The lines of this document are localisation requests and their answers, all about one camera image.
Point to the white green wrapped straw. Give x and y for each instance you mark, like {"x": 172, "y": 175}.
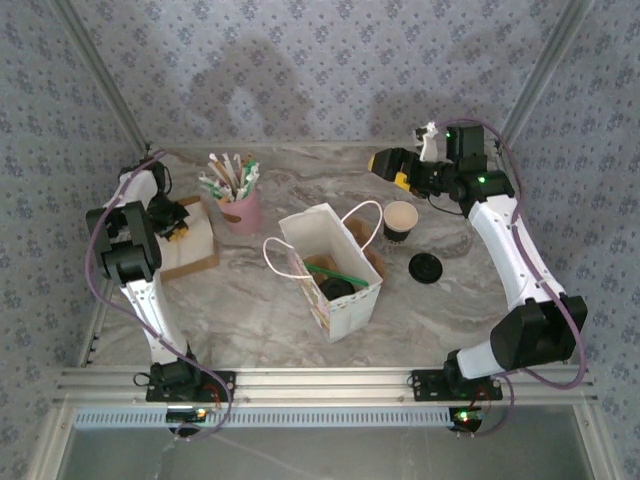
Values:
{"x": 210, "y": 190}
{"x": 255, "y": 172}

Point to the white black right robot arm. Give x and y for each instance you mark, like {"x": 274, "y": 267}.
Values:
{"x": 505, "y": 250}

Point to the wide aluminium base rail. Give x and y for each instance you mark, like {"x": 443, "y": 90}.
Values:
{"x": 325, "y": 385}

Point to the thin aluminium frame rail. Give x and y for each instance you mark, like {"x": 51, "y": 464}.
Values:
{"x": 200, "y": 145}

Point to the black plastic cup lid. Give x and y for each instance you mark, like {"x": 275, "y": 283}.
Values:
{"x": 336, "y": 290}
{"x": 425, "y": 268}

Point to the small green circuit board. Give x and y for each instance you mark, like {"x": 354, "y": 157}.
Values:
{"x": 467, "y": 417}
{"x": 187, "y": 415}

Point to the black paper coffee cup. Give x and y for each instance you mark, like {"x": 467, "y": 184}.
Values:
{"x": 400, "y": 217}

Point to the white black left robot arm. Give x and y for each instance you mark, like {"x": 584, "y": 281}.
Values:
{"x": 150, "y": 310}

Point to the grey metal panel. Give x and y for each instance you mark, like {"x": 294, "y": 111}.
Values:
{"x": 350, "y": 455}

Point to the pink straw holder cup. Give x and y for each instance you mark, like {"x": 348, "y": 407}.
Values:
{"x": 242, "y": 210}

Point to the aluminium frame post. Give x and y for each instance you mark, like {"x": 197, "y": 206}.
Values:
{"x": 540, "y": 75}
{"x": 107, "y": 75}

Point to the white napkin stack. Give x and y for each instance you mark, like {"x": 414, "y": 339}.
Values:
{"x": 192, "y": 245}

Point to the brown cardboard napkin box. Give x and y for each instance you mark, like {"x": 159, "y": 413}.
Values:
{"x": 200, "y": 265}

